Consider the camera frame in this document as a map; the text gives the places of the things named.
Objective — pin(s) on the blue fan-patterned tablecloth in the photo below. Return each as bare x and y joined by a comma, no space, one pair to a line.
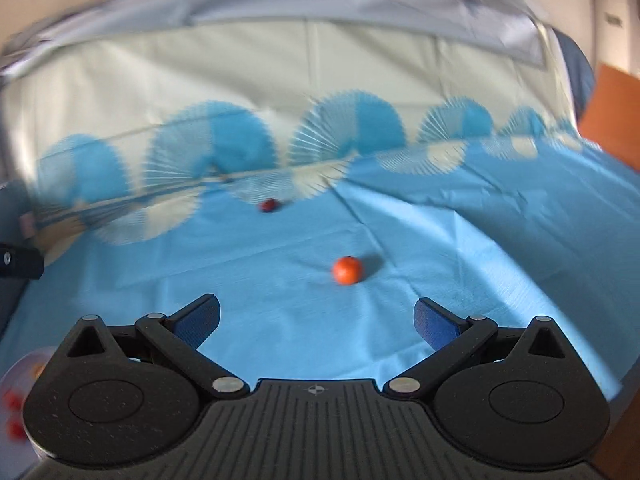
300,240

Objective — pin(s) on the light blue bowl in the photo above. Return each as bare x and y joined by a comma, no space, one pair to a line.
20,380

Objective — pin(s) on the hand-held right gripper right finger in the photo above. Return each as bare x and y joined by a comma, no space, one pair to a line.
437,327

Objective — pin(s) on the orange board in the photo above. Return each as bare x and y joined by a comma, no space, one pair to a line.
612,110

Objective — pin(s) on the small dark red fruit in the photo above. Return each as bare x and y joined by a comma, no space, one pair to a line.
269,205

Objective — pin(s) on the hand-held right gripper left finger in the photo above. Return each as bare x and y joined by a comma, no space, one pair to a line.
196,322

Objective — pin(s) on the red apple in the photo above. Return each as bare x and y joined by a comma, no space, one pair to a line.
12,402

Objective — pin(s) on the grey cover sheet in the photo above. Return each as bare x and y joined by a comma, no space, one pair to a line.
300,7

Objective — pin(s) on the small orange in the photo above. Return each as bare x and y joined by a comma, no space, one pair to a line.
346,270

